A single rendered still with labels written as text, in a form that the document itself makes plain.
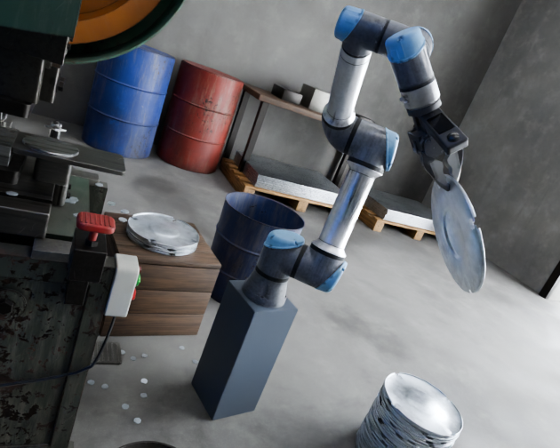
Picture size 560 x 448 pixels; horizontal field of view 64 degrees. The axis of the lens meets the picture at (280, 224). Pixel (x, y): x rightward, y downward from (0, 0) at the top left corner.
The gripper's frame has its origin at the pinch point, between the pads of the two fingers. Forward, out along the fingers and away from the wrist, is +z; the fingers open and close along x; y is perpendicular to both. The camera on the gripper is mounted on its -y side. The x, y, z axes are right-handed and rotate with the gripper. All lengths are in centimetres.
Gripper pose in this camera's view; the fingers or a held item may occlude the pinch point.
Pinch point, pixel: (451, 185)
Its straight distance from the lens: 110.3
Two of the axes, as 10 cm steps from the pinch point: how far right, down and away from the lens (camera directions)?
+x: -9.0, 4.3, 0.5
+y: -1.3, -3.8, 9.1
